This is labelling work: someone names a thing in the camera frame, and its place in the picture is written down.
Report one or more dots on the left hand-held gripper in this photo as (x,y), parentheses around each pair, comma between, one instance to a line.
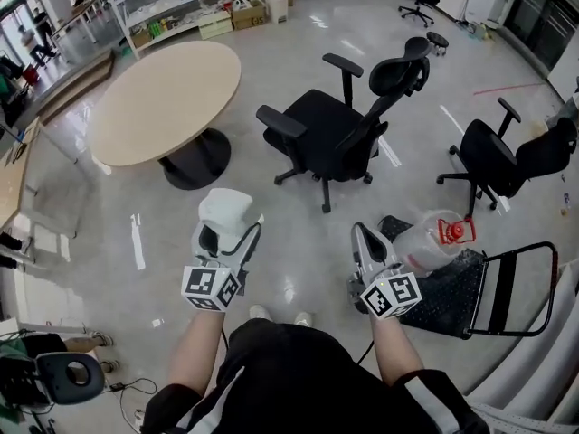
(208,287)

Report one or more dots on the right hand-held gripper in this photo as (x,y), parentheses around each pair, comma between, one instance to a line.
(391,296)

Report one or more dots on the person's left forearm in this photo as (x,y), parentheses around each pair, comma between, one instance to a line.
(194,346)

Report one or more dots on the person's right forearm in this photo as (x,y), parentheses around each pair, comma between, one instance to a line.
(393,351)

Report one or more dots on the clear water jug red cap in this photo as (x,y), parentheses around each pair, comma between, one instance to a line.
(423,242)

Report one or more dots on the person's left shoe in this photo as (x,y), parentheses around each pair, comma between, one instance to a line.
(260,312)

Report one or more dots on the person's shoe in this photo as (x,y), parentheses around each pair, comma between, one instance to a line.
(103,338)
(303,318)
(260,312)

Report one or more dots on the black folding chair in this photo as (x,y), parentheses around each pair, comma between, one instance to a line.
(448,301)

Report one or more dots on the person's right shoe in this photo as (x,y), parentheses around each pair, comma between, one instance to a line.
(303,318)

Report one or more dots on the black office chair with headrest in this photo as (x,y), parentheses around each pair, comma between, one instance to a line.
(325,125)

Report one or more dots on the person's torso in black clothing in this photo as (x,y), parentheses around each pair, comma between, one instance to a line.
(294,378)

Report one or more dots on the round beige table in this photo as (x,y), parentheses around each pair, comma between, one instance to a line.
(167,102)

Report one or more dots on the grey panel with round hole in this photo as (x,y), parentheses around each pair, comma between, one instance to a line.
(54,378)

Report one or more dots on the wooden steps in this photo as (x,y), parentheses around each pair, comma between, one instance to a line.
(77,86)

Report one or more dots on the wooden desk with white legs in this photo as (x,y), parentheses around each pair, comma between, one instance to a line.
(11,183)

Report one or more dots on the black round stool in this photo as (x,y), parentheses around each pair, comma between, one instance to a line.
(437,41)

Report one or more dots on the cream drawer box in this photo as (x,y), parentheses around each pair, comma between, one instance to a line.
(215,25)

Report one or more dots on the large cardboard box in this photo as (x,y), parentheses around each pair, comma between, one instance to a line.
(249,16)

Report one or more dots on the white trash bin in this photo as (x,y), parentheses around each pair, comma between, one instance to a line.
(278,8)

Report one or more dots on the white storage rack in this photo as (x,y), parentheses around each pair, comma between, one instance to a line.
(167,2)

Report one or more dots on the black cabinet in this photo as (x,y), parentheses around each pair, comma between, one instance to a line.
(543,16)

